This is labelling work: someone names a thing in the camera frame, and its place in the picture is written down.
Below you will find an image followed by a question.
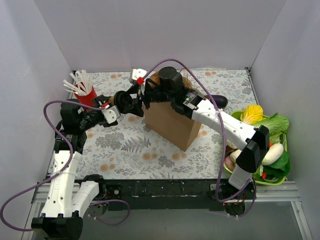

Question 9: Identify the aluminium frame rail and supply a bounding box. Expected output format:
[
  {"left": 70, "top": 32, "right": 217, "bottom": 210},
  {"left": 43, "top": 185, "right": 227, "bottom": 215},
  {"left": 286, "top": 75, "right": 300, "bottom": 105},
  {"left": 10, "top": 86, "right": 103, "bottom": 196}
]
[{"left": 21, "top": 181, "right": 313, "bottom": 240}]

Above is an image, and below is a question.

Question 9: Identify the white toy radish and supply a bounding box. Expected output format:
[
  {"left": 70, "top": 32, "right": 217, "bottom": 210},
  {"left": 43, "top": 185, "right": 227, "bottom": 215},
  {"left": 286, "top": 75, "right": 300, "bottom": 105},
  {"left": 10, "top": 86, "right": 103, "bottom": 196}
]
[{"left": 261, "top": 143, "right": 284, "bottom": 166}]

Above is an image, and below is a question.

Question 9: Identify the purple toy eggplant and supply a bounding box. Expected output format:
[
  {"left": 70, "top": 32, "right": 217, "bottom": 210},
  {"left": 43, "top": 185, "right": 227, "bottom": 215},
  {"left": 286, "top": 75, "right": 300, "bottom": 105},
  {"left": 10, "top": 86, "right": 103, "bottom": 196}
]
[{"left": 211, "top": 95, "right": 228, "bottom": 109}]

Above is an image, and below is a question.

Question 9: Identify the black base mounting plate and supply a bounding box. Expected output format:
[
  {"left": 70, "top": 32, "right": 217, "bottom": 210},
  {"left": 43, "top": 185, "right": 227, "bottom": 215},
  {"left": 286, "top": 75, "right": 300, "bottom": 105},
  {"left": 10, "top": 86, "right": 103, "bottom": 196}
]
[{"left": 99, "top": 178, "right": 257, "bottom": 212}]

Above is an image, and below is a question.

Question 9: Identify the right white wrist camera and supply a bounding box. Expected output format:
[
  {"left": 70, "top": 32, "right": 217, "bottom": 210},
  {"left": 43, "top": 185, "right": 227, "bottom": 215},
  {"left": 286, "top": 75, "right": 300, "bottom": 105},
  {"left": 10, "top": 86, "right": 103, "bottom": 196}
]
[{"left": 129, "top": 68, "right": 147, "bottom": 86}]

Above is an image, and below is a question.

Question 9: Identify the green plastic basket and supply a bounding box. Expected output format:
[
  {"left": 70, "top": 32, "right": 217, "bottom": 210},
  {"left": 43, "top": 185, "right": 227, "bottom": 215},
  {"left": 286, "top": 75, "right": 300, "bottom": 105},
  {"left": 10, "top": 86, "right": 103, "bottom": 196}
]
[{"left": 231, "top": 110, "right": 288, "bottom": 186}]

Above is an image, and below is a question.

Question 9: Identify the dark green toy leafy vegetable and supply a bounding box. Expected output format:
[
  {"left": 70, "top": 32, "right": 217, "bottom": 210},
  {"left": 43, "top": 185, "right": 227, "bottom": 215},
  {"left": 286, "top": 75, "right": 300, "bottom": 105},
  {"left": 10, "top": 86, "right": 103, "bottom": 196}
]
[{"left": 263, "top": 150, "right": 291, "bottom": 178}]

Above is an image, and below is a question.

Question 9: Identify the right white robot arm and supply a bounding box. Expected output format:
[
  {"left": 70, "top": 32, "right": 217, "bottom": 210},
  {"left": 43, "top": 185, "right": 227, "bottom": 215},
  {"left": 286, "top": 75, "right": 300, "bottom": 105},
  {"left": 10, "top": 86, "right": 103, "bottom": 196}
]
[{"left": 122, "top": 66, "right": 270, "bottom": 199}]

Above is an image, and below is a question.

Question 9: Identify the small white toy cabbage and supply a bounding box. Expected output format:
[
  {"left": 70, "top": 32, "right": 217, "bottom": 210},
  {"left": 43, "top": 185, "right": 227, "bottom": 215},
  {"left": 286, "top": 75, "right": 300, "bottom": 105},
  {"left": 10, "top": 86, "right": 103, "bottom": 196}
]
[{"left": 229, "top": 149, "right": 242, "bottom": 163}]

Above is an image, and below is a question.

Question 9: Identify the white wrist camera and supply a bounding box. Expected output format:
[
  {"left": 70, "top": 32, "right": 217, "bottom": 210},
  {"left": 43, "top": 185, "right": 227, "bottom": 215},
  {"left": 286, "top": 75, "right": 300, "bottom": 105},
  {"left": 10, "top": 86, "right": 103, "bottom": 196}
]
[
  {"left": 129, "top": 68, "right": 147, "bottom": 86},
  {"left": 101, "top": 104, "right": 121, "bottom": 125}
]

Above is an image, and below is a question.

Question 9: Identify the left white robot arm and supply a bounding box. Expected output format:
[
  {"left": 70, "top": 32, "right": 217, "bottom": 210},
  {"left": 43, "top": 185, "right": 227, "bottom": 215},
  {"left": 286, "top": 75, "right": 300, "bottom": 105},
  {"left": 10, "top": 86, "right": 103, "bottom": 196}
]
[{"left": 31, "top": 95, "right": 121, "bottom": 240}]

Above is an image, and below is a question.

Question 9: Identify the brown paper bag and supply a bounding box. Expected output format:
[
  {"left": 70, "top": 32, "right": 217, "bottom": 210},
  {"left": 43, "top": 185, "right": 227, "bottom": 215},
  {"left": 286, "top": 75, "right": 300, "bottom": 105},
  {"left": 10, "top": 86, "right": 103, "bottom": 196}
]
[{"left": 143, "top": 66, "right": 204, "bottom": 151}]

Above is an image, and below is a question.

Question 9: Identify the green toy napa cabbage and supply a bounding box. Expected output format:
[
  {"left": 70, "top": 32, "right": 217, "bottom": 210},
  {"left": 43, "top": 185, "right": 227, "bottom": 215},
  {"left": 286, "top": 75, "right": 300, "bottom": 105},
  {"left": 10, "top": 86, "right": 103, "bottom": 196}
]
[{"left": 252, "top": 113, "right": 290, "bottom": 144}]

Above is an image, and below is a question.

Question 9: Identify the black coffee cup lid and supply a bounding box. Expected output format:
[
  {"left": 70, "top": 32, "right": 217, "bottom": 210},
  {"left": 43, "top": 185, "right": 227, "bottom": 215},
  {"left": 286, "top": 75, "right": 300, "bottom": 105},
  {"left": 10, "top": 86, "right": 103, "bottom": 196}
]
[{"left": 113, "top": 90, "right": 133, "bottom": 113}]

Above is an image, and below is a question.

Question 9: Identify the yellow toy napa cabbage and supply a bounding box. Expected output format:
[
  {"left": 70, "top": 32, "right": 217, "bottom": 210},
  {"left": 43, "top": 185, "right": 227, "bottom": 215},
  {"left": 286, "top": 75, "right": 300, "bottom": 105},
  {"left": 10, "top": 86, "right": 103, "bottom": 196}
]
[{"left": 240, "top": 104, "right": 264, "bottom": 125}]

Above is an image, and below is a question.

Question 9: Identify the red plastic cup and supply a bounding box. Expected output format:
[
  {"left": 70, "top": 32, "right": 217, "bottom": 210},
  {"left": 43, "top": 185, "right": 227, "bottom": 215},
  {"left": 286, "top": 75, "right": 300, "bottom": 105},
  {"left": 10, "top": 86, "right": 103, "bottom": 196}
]
[{"left": 74, "top": 87, "right": 97, "bottom": 107}]

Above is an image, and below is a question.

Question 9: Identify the purple toy onion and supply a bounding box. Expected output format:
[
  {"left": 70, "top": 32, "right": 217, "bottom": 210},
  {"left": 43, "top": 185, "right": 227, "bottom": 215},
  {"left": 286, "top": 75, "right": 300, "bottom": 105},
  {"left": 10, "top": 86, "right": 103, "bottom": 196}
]
[{"left": 224, "top": 156, "right": 236, "bottom": 171}]

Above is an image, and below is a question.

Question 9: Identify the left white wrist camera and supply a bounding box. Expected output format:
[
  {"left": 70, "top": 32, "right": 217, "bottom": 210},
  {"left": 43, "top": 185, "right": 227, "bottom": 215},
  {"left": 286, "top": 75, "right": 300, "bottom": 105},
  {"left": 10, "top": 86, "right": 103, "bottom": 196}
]
[{"left": 101, "top": 104, "right": 121, "bottom": 125}]

